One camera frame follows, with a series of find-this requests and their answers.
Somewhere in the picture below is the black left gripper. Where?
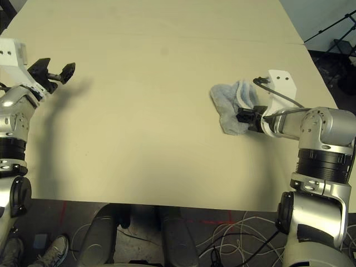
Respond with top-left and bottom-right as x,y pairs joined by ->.
27,57 -> 77,94

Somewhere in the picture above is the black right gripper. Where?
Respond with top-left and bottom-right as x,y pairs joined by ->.
236,105 -> 265,132

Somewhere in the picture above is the grey blue terry rag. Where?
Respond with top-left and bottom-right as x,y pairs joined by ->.
209,78 -> 261,136

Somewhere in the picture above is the black tripod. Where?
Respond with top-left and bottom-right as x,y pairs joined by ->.
304,12 -> 356,57

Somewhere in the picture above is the black metal stand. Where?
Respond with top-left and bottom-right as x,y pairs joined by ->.
326,38 -> 356,57

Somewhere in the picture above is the grey right robot leg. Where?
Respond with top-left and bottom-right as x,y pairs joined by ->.
155,205 -> 200,267

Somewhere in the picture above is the grey robot leg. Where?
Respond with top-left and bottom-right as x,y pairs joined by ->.
76,204 -> 132,267
155,205 -> 200,267

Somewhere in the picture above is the small blue floor object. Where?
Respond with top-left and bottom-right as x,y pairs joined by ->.
33,233 -> 49,249

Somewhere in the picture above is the grey left robot leg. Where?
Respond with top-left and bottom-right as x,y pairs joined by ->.
76,204 -> 132,267

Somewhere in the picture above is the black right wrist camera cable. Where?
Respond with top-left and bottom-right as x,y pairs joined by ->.
253,77 -> 307,123

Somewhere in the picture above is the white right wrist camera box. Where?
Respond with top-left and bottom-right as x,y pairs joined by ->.
260,69 -> 298,137

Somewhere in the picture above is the black metal table frame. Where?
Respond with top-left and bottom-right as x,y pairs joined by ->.
0,0 -> 23,32

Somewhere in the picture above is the tangled white floor cable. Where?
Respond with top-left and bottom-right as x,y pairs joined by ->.
194,210 -> 288,267

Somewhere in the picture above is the tangled black floor cable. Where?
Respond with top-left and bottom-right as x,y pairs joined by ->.
210,230 -> 279,267

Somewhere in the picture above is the thin black floor cable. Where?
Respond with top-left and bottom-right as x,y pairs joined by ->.
118,230 -> 165,240

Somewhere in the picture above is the thin white cable loop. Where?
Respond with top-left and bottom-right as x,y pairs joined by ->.
68,221 -> 93,253

